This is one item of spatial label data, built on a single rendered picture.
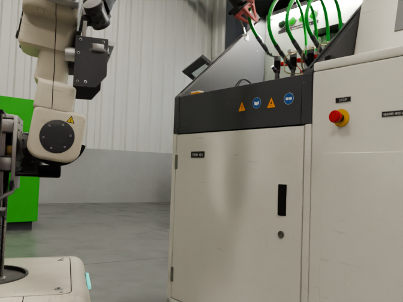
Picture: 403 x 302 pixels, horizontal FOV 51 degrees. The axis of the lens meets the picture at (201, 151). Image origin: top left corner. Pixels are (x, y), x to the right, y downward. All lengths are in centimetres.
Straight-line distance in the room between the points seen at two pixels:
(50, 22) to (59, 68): 15
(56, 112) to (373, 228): 99
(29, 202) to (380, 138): 381
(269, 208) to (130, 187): 700
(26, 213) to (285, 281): 348
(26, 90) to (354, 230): 710
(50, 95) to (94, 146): 673
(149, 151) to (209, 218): 692
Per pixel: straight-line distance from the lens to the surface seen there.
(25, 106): 455
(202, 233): 166
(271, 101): 144
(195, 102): 173
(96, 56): 141
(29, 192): 455
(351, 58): 130
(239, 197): 151
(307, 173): 133
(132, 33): 872
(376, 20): 161
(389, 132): 121
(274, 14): 223
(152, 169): 851
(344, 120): 127
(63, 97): 140
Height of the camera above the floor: 63
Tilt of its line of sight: 3 degrees up
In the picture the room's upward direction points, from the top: 2 degrees clockwise
